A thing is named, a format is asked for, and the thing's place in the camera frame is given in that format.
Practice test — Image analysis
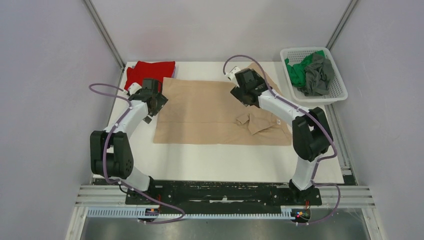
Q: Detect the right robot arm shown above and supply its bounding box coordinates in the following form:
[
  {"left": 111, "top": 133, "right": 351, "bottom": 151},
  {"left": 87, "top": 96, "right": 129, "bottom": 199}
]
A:
[{"left": 225, "top": 67, "right": 334, "bottom": 204}]

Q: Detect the red folded t-shirt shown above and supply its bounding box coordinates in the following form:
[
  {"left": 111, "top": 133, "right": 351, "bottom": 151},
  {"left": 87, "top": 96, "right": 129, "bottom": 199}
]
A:
[{"left": 124, "top": 61, "right": 176, "bottom": 91}]

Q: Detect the beige t-shirt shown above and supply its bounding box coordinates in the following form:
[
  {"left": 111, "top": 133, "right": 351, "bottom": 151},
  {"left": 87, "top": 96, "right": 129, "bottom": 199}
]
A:
[{"left": 153, "top": 77, "right": 292, "bottom": 146}]

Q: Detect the white plastic basket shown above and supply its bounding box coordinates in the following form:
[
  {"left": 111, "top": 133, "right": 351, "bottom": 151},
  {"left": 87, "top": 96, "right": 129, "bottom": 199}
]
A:
[{"left": 280, "top": 47, "right": 348, "bottom": 105}]

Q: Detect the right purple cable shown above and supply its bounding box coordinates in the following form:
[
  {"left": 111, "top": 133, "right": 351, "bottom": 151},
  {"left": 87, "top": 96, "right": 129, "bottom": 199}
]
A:
[{"left": 222, "top": 54, "right": 342, "bottom": 227}]

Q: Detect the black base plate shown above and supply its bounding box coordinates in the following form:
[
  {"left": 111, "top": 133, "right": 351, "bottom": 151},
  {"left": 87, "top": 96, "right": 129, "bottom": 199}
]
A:
[{"left": 145, "top": 180, "right": 322, "bottom": 215}]

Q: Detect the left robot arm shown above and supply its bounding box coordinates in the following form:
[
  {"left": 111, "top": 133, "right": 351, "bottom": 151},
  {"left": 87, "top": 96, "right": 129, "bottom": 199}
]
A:
[{"left": 89, "top": 78, "right": 168, "bottom": 204}]

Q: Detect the white slotted cable duct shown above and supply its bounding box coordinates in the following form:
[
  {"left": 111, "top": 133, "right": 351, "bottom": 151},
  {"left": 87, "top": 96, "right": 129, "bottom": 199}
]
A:
[{"left": 86, "top": 207, "right": 294, "bottom": 220}]

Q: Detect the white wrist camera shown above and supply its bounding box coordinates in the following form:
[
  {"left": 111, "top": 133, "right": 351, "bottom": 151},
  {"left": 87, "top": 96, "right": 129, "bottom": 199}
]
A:
[
  {"left": 127, "top": 82, "right": 142, "bottom": 96},
  {"left": 225, "top": 66, "right": 241, "bottom": 81}
]

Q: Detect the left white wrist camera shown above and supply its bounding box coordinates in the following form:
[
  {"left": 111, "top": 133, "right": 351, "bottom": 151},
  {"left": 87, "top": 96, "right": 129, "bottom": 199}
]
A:
[{"left": 127, "top": 82, "right": 142, "bottom": 96}]

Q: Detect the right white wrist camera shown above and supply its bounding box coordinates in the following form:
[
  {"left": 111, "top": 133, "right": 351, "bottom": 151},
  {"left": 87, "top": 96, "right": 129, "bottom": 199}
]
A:
[{"left": 225, "top": 66, "right": 241, "bottom": 81}]

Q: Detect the green t-shirt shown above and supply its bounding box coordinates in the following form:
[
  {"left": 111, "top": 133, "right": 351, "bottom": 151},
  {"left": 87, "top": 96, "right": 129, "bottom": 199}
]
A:
[{"left": 284, "top": 50, "right": 325, "bottom": 88}]

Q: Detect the grey t-shirt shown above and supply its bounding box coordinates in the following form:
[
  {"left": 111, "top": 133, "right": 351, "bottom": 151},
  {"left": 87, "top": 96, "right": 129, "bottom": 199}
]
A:
[{"left": 297, "top": 54, "right": 335, "bottom": 97}]

